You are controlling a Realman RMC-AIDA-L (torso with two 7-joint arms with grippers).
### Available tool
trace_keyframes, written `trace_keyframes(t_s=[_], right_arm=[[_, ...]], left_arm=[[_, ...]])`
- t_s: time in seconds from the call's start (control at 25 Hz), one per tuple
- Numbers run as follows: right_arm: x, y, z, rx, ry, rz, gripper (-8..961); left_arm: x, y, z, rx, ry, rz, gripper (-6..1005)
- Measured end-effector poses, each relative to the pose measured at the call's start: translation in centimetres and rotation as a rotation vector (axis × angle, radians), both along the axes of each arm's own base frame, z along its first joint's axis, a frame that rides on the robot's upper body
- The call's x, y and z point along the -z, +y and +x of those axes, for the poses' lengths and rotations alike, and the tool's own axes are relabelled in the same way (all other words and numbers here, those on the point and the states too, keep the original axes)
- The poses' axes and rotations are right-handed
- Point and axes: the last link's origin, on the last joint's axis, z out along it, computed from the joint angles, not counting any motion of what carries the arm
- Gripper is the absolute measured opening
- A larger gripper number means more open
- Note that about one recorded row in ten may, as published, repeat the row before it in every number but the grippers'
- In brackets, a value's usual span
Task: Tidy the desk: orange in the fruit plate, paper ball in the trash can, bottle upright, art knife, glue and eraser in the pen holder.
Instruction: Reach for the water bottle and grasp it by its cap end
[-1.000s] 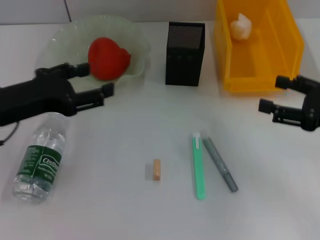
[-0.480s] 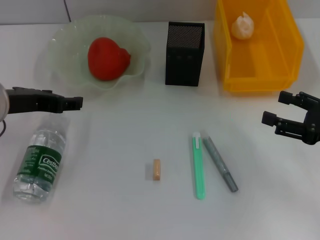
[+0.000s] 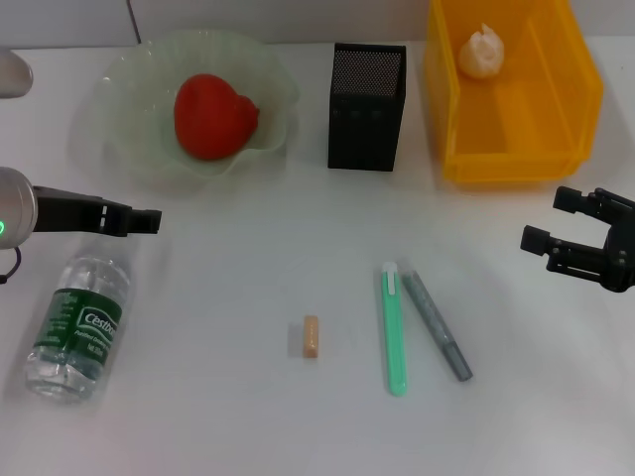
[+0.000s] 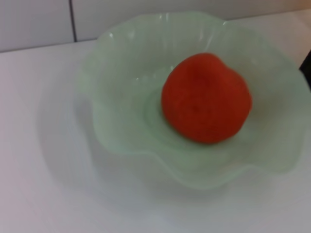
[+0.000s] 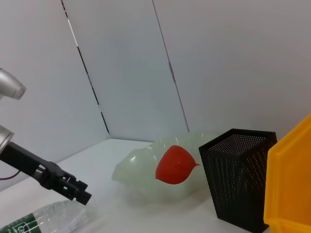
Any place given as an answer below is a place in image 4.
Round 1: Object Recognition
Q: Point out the pale green glass fruit plate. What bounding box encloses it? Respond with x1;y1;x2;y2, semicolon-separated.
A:
78;10;311;190

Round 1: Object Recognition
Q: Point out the red-orange round fruit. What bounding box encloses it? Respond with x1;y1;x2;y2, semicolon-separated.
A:
161;52;253;146

